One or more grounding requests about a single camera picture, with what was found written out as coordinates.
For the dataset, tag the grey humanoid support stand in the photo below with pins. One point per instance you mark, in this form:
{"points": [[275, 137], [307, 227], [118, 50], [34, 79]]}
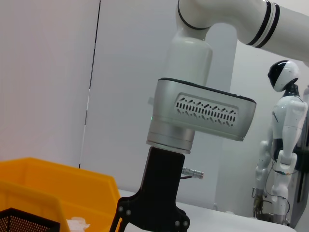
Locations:
{"points": [[304, 181]]}

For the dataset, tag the black mesh pen holder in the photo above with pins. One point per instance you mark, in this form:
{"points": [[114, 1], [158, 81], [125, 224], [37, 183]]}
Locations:
{"points": [[26, 222]]}

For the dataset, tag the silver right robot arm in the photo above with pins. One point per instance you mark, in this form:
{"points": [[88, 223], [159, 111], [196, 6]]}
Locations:
{"points": [[188, 60]]}

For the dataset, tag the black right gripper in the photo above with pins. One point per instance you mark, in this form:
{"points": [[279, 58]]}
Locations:
{"points": [[161, 193]]}

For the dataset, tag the yellow plastic bin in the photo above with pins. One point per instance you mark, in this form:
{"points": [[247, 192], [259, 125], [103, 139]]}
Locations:
{"points": [[60, 183]]}

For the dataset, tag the white paper ball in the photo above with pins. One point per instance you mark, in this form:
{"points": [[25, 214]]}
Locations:
{"points": [[78, 223]]}

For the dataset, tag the white humanoid robot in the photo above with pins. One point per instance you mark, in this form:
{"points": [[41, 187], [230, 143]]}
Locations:
{"points": [[287, 120]]}

